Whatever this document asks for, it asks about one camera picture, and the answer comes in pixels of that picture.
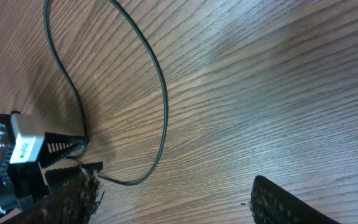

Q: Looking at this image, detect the black cable bundle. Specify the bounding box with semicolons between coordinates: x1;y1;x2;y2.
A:
43;0;170;187

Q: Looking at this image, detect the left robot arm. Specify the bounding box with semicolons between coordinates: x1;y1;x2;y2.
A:
0;111;103;223

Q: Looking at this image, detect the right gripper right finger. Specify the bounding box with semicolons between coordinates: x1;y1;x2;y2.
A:
250;175;339;224

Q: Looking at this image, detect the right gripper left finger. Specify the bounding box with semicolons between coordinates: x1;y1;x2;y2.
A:
4;167;104;224

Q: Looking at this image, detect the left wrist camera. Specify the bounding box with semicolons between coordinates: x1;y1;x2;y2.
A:
9;113;45;164

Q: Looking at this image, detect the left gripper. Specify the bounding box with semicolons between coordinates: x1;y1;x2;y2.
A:
0;111;104;207

